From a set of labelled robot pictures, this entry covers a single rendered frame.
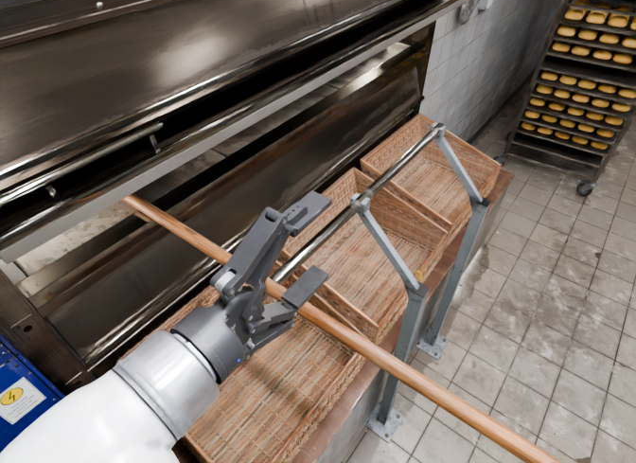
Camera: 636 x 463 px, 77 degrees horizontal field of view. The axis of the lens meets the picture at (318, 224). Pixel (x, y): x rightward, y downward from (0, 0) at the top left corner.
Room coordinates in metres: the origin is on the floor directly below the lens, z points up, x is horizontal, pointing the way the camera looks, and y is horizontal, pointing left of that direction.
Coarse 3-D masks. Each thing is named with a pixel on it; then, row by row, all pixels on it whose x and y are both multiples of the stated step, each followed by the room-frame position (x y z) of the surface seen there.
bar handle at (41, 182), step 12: (144, 132) 0.67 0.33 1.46; (120, 144) 0.63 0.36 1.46; (156, 144) 0.68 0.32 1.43; (84, 156) 0.58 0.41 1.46; (96, 156) 0.59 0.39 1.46; (60, 168) 0.55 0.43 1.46; (72, 168) 0.56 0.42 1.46; (36, 180) 0.52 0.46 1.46; (48, 180) 0.52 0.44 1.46; (12, 192) 0.49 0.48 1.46; (24, 192) 0.49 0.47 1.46; (48, 192) 0.51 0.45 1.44; (0, 204) 0.46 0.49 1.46
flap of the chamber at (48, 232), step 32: (416, 0) 1.86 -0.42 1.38; (352, 32) 1.46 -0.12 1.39; (288, 64) 1.17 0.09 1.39; (320, 64) 1.13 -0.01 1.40; (352, 64) 1.15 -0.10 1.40; (224, 96) 0.97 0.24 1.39; (256, 96) 0.94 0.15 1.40; (288, 96) 0.93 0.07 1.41; (192, 128) 0.79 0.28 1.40; (224, 128) 0.77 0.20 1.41; (128, 160) 0.66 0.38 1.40; (32, 192) 0.57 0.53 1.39; (64, 192) 0.56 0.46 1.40; (128, 192) 0.57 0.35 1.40; (0, 224) 0.48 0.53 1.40; (64, 224) 0.48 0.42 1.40; (0, 256) 0.40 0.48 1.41
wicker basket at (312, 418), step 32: (288, 288) 0.86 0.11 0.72; (128, 352) 0.55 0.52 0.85; (256, 352) 0.69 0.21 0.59; (288, 352) 0.69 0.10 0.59; (320, 352) 0.69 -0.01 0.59; (352, 352) 0.68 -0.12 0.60; (224, 384) 0.58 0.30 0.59; (256, 384) 0.58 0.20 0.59; (288, 384) 0.58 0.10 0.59; (320, 384) 0.58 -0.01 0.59; (224, 416) 0.48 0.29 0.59; (256, 416) 0.48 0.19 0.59; (288, 416) 0.48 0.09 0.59; (320, 416) 0.46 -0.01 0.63; (192, 448) 0.35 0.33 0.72; (224, 448) 0.39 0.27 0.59; (256, 448) 0.39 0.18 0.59; (288, 448) 0.36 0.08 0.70
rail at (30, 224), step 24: (456, 0) 1.73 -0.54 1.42; (408, 24) 1.42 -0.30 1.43; (360, 48) 1.19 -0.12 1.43; (312, 72) 1.01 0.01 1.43; (264, 96) 0.88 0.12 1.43; (216, 120) 0.77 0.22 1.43; (168, 144) 0.67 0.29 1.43; (192, 144) 0.70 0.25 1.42; (144, 168) 0.61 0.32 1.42; (96, 192) 0.53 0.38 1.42; (48, 216) 0.47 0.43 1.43; (0, 240) 0.41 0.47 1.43
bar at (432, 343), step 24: (456, 168) 1.13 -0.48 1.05; (336, 216) 0.75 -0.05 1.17; (360, 216) 0.81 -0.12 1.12; (480, 216) 1.04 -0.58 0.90; (312, 240) 0.66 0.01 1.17; (384, 240) 0.76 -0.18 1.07; (288, 264) 0.58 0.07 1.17; (456, 264) 1.06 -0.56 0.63; (408, 288) 0.70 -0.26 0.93; (456, 288) 1.06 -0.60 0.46; (408, 312) 0.68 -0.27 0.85; (408, 336) 0.66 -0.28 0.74; (432, 336) 1.05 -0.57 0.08; (384, 408) 0.67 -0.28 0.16; (384, 432) 0.63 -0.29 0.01
